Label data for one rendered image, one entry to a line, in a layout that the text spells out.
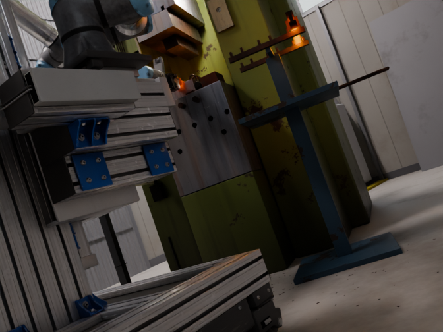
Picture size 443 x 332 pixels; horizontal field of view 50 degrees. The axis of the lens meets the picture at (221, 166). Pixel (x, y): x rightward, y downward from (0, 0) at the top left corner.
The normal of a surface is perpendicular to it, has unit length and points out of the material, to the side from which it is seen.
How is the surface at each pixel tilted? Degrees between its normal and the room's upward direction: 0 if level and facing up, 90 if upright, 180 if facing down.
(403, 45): 84
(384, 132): 90
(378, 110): 90
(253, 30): 90
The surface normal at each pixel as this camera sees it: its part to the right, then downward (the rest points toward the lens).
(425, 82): -0.60, 0.04
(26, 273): 0.76, -0.31
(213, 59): -0.32, 0.04
